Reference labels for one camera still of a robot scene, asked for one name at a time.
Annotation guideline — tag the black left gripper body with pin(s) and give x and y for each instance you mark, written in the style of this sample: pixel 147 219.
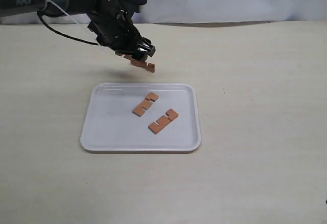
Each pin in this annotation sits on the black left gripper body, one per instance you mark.
pixel 114 27

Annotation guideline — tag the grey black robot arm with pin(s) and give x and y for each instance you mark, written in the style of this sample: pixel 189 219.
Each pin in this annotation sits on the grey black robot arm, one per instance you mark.
pixel 72 7

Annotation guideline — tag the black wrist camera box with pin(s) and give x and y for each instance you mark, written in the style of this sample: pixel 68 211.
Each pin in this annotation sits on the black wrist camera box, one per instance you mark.
pixel 132 6

